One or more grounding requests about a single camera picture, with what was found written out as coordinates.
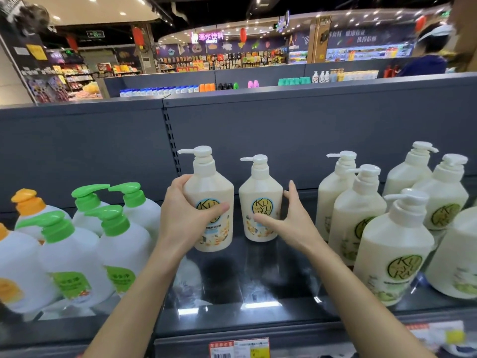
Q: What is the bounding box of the person's right hand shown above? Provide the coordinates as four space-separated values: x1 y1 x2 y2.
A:
253 180 325 255

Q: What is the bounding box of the row of blue-white bottles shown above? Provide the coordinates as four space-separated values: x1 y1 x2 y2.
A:
119 85 200 98

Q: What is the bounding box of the person's left forearm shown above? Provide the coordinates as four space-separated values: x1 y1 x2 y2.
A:
83 240 189 358

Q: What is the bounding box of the grey background shelf unit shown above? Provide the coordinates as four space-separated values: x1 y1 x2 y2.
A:
101 57 423 99

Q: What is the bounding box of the large cream blue-label pump bottle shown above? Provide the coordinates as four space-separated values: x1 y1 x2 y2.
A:
177 145 235 253

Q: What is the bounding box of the white and yellow price tag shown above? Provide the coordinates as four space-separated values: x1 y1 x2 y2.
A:
405 320 467 353

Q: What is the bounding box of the person's right forearm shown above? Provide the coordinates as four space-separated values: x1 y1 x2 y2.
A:
303 238 437 358

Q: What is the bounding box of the grey metal shelf unit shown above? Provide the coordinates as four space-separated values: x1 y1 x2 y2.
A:
0 72 477 358

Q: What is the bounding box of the white bottle with green pump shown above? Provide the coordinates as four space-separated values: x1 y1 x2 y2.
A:
71 184 111 237
84 204 155 296
16 211 114 307
108 182 162 241

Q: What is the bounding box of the small cream blue-label pump bottle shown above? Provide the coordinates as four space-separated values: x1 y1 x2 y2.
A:
238 154 284 243

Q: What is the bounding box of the red and white price tag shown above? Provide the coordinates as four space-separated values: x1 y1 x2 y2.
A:
208 338 271 358

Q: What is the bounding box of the pink neon sign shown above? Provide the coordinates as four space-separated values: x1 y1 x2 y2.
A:
190 31 224 44

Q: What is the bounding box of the group of cream green-label bottles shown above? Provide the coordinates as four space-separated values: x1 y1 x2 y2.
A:
315 141 477 307

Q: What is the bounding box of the row of pale yellow boxes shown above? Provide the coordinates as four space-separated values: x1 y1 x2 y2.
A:
329 69 379 82

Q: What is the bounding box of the wooden pillar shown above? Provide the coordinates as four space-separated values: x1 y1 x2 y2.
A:
309 16 332 64

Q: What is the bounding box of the white bottle with orange pump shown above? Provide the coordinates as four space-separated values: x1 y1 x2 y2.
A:
0 223 58 314
11 188 72 243

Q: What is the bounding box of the person's left hand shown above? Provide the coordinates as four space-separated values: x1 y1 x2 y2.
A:
159 174 230 255

